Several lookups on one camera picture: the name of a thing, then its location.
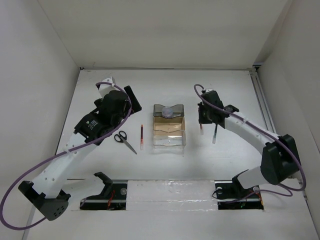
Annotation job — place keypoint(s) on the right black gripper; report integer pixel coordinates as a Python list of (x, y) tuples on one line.
[(201, 119)]

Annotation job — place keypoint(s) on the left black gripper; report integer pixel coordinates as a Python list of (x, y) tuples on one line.
[(136, 107)]

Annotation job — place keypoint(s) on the red pen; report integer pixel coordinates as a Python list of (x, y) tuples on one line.
[(141, 137), (201, 129)]

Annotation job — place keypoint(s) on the small clear clip jar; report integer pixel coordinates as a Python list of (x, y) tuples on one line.
[(167, 112)]

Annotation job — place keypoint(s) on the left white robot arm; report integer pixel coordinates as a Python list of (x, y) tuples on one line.
[(46, 191)]

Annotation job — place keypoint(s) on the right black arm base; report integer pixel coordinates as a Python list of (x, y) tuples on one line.
[(230, 195)]

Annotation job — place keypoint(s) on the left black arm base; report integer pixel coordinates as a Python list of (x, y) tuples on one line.
[(112, 197)]

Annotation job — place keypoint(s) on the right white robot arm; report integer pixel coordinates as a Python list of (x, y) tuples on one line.
[(279, 154)]

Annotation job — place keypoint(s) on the grey smoked plastic tray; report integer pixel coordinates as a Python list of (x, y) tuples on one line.
[(178, 110)]

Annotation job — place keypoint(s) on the green pen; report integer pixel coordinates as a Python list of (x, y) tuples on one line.
[(215, 134)]

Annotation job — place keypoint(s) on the clear plastic tray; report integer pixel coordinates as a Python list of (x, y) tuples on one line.
[(169, 140)]

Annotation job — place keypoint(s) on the black handled scissors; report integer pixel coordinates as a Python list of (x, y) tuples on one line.
[(121, 137)]

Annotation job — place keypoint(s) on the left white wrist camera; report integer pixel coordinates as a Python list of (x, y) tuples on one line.
[(105, 86)]

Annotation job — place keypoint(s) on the aluminium rail right side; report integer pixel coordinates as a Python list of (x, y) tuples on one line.
[(267, 118)]

